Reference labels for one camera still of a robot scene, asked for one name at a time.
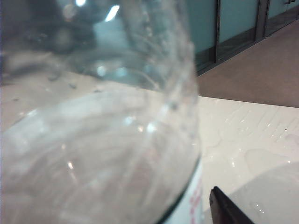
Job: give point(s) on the clear water bottle red label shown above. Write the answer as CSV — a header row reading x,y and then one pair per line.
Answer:
x,y
93,140

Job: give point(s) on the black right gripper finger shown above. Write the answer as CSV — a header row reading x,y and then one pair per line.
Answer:
x,y
224,210

